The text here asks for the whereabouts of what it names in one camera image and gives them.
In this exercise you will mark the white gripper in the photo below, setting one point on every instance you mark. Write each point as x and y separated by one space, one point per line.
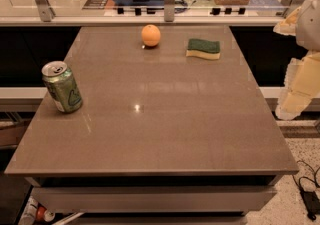
309 24

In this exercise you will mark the green and yellow sponge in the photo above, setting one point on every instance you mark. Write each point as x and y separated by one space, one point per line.
205 49

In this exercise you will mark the green soda can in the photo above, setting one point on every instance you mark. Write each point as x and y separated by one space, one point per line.
61 84

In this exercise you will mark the orange fruit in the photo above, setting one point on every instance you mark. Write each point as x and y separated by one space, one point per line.
151 35

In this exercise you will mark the grey table drawer base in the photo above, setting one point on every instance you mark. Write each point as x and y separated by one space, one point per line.
172 205

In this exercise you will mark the white bottle with orange cap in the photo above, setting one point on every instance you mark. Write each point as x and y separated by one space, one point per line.
34 212

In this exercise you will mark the black power adapter with cable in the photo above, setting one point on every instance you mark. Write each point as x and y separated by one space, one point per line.
308 184

